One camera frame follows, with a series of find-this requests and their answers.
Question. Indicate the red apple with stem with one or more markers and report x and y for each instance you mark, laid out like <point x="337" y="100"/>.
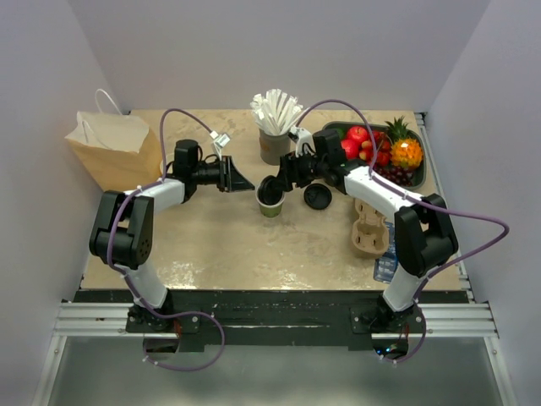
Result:
<point x="358" y="134"/>

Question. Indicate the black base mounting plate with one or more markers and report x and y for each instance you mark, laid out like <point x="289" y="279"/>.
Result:
<point x="263" y="318"/>

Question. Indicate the white wrapped straws bundle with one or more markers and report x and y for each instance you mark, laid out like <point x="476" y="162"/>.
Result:
<point x="275" y="111"/>

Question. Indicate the grey straw holder cup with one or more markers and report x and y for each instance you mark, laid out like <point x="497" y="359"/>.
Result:
<point x="273" y="147"/>

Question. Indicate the brown paper bag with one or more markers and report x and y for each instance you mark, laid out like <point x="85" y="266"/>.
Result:
<point x="120" y="152"/>

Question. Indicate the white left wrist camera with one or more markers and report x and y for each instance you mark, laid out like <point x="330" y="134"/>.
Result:
<point x="219" y="142"/>

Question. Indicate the green paper coffee cup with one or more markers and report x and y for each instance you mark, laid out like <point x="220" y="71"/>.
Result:
<point x="271" y="211"/>

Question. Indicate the black coffee cup lid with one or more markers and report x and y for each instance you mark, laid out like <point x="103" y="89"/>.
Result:
<point x="317" y="196"/>

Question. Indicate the grey fruit tray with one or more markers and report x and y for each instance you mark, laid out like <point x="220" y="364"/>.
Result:
<point x="418" y="175"/>

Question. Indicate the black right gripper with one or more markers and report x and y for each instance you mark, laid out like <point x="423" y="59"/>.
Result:
<point x="286" y="174"/>

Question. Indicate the red apple front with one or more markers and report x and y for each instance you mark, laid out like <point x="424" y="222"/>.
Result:
<point x="351" y="148"/>

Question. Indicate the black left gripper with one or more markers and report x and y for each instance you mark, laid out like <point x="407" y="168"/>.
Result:
<point x="230" y="179"/>

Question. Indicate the blue razor blister pack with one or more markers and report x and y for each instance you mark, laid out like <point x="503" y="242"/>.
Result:
<point x="385" y="266"/>

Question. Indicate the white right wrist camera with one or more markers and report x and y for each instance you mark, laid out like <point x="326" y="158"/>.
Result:
<point x="302" y="139"/>

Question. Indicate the dark purple grape bunch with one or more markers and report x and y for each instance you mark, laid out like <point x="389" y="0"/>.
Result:
<point x="397" y="175"/>

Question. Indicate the small orange pineapple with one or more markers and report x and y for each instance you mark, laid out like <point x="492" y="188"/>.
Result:
<point x="406" y="150"/>

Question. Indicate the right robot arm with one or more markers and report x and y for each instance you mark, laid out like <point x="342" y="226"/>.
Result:
<point x="401" y="220"/>

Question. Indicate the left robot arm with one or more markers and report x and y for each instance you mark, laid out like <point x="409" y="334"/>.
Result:
<point x="122" y="234"/>

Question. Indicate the brown pulp cup carrier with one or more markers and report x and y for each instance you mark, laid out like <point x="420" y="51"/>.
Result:
<point x="370" y="237"/>

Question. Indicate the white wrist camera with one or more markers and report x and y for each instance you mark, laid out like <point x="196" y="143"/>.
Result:
<point x="219" y="142"/>
<point x="302" y="139"/>

